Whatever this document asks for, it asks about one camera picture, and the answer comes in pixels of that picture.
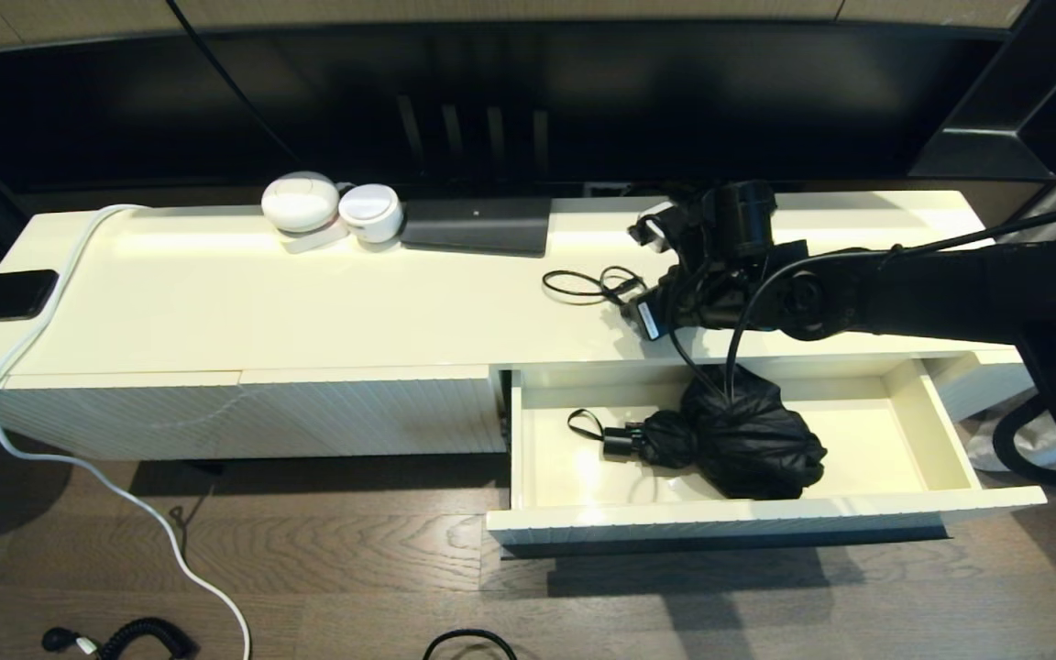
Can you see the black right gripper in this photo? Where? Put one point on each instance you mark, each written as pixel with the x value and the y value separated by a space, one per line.
pixel 693 302

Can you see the black umbrella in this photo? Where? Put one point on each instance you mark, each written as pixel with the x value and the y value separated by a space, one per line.
pixel 748 440

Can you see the white ribbed drawer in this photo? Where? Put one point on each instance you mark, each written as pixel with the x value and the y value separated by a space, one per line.
pixel 876 458

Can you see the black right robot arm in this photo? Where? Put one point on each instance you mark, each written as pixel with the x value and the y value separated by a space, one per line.
pixel 950 293

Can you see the white TV cabinet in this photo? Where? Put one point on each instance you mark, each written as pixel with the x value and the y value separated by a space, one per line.
pixel 308 312

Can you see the flat black rectangular box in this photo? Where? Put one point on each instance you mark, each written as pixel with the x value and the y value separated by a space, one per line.
pixel 476 227

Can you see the black television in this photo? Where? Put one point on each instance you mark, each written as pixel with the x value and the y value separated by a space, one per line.
pixel 583 92

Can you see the small white round device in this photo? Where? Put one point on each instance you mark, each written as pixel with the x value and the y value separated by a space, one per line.
pixel 370 211

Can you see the large white round device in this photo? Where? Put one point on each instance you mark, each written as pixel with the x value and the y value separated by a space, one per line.
pixel 301 202

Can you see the black shelf unit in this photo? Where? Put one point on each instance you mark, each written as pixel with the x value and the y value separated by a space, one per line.
pixel 1041 92

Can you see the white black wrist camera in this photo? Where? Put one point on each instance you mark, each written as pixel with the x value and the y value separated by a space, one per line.
pixel 665 225

